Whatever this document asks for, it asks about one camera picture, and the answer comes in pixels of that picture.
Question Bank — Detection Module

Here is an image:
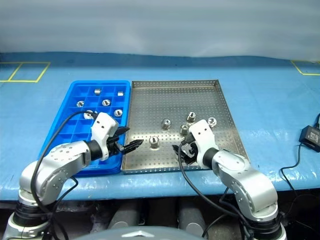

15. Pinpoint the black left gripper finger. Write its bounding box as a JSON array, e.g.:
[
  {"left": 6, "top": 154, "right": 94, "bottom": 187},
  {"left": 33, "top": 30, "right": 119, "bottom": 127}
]
[
  {"left": 115, "top": 126, "right": 131, "bottom": 137},
  {"left": 121, "top": 139, "right": 145, "bottom": 154}
]

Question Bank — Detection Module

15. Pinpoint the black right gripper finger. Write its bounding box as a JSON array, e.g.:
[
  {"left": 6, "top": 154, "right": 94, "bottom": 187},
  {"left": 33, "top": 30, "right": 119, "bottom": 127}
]
[
  {"left": 171, "top": 144, "right": 188, "bottom": 164},
  {"left": 180, "top": 134, "right": 194, "bottom": 145}
]

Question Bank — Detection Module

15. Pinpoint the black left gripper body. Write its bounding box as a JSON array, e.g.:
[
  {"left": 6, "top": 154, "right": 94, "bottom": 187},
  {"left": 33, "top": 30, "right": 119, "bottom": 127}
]
[{"left": 106, "top": 134, "right": 124, "bottom": 156}]

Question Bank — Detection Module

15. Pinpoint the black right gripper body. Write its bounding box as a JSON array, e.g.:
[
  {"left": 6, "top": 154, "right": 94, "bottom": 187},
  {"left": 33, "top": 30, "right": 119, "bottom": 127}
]
[{"left": 183, "top": 139, "right": 201, "bottom": 166}]

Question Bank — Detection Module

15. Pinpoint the blue compartment tray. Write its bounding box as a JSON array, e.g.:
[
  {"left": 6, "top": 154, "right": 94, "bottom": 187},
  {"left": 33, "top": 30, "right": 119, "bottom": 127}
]
[{"left": 37, "top": 79, "right": 132, "bottom": 178}]

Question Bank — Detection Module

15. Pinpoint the perforated metal tray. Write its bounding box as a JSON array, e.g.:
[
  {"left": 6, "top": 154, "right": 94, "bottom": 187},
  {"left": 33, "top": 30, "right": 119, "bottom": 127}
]
[{"left": 120, "top": 79, "right": 251, "bottom": 175}]

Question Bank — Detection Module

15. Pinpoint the dark grey rounded cylinder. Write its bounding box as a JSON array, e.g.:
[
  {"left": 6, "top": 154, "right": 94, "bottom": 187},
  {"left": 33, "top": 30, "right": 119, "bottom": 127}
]
[
  {"left": 177, "top": 198, "right": 207, "bottom": 232},
  {"left": 107, "top": 199, "right": 146, "bottom": 230}
]

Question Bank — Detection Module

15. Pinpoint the grey rounded robot body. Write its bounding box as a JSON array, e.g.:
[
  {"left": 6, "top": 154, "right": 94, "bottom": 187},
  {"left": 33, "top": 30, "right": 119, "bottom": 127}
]
[{"left": 88, "top": 226, "right": 198, "bottom": 240}]

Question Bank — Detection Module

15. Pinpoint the black power adapter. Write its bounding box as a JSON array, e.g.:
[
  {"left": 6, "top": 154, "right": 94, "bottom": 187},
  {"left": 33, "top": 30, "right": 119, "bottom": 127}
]
[{"left": 298, "top": 126, "right": 320, "bottom": 153}]

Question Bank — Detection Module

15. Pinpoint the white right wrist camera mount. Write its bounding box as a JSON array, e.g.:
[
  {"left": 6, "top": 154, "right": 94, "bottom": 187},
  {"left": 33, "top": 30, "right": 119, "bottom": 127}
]
[{"left": 187, "top": 119, "right": 216, "bottom": 166}]

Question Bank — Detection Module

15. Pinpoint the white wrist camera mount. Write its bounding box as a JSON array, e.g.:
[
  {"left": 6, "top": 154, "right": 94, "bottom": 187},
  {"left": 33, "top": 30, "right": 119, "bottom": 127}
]
[
  {"left": 187, "top": 119, "right": 216, "bottom": 166},
  {"left": 90, "top": 112, "right": 119, "bottom": 161}
]

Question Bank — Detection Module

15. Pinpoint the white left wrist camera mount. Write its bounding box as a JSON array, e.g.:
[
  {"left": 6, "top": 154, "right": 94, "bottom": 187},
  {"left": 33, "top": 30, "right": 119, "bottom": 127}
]
[{"left": 90, "top": 112, "right": 119, "bottom": 161}]

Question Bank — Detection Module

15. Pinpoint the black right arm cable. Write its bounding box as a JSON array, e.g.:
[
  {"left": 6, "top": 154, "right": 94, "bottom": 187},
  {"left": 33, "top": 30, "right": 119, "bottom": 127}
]
[{"left": 177, "top": 144, "right": 253, "bottom": 240}]

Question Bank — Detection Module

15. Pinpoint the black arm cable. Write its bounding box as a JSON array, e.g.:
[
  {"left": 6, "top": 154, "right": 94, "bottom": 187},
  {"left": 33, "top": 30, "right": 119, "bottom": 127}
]
[
  {"left": 31, "top": 111, "right": 100, "bottom": 240},
  {"left": 177, "top": 144, "right": 253, "bottom": 240}
]

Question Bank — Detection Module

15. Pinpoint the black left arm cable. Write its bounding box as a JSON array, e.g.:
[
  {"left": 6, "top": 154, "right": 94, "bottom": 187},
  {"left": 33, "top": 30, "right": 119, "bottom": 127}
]
[{"left": 31, "top": 111, "right": 100, "bottom": 240}]

